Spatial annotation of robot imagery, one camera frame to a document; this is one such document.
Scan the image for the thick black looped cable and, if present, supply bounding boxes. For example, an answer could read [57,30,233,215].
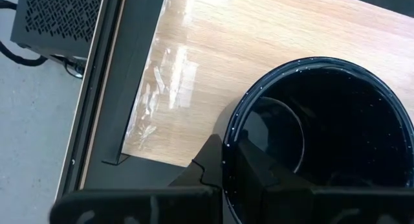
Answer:
[0,0,50,68]

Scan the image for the black table frame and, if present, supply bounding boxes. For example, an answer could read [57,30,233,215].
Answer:
[53,0,129,203]

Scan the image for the wooden shelf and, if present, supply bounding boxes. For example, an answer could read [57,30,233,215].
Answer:
[102,0,414,168]

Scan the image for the dark blue enamel mug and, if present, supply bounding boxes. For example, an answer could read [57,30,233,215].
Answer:
[222,56,414,224]

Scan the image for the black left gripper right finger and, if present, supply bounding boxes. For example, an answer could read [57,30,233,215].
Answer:
[235,140,313,192]

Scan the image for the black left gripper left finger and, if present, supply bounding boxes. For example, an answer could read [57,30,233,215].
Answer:
[169,133,224,190]

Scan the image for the black perforated computer case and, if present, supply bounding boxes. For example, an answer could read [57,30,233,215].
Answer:
[9,0,106,60]

